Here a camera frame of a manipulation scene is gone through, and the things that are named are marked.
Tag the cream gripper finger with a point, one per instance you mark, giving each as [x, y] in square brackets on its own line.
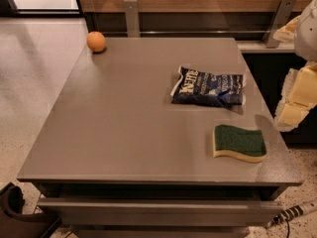
[287, 33]
[298, 97]

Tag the green and yellow sponge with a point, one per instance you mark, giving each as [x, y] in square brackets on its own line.
[238, 143]

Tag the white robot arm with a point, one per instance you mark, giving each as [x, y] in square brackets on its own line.
[305, 45]

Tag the blue Kettle chips bag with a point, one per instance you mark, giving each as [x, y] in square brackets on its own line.
[207, 89]

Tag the orange fruit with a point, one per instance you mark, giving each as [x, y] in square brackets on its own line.
[96, 42]

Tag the grey table drawer front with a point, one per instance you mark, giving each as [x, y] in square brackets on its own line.
[147, 212]

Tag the dark chair at corner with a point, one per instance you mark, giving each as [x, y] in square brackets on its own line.
[15, 224]

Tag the right metal wall bracket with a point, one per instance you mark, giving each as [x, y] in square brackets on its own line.
[279, 19]

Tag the metal wall bracket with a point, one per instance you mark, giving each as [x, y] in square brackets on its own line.
[279, 19]
[132, 18]

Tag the horizontal metal rail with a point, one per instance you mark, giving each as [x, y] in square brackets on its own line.
[194, 33]

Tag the left metal wall bracket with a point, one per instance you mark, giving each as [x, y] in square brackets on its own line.
[132, 18]

